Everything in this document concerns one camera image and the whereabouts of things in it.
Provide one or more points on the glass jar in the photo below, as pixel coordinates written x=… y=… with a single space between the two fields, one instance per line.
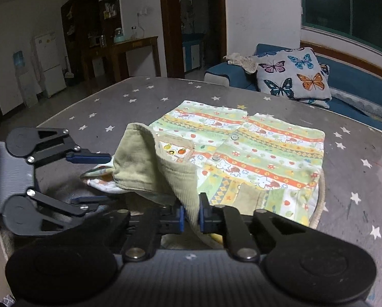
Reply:
x=134 y=33

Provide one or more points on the dark window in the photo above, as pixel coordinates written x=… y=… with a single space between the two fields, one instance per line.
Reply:
x=338 y=6

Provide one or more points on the wooden side table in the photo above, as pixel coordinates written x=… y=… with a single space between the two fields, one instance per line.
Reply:
x=136 y=43

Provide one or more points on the large butterfly pillow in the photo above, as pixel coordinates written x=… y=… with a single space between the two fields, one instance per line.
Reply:
x=293 y=73

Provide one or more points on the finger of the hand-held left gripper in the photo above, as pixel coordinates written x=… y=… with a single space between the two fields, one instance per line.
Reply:
x=91 y=158
x=88 y=200

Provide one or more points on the wooden door frame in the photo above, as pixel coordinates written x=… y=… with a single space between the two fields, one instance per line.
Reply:
x=165 y=22

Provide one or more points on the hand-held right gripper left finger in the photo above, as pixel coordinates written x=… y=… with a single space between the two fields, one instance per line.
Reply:
x=180 y=219

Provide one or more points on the white fridge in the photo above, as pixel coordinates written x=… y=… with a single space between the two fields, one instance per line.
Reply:
x=50 y=64

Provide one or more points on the pale green kettle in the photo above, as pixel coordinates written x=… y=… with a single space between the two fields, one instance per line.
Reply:
x=118 y=35

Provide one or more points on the grey star tablecloth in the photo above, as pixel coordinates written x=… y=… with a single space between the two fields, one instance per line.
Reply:
x=114 y=108

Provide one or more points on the water dispenser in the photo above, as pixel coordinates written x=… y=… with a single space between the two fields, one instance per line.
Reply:
x=26 y=86

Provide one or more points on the blue cabinet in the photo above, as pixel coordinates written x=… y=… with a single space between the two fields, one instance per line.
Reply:
x=191 y=54

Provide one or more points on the small butterfly pillow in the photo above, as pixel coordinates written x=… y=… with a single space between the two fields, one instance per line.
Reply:
x=318 y=103

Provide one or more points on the crumpled beige cloth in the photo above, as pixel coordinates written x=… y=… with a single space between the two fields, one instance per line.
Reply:
x=242 y=60

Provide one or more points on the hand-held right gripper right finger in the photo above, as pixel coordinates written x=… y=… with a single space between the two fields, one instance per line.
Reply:
x=203 y=217

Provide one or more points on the patterned child's jacket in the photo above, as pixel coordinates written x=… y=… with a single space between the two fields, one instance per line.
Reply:
x=258 y=147

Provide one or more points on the dark wooden shelf unit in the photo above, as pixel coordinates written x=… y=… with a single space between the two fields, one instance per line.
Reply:
x=82 y=22

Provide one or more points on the blue sofa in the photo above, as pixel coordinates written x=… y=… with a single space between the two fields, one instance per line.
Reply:
x=354 y=83

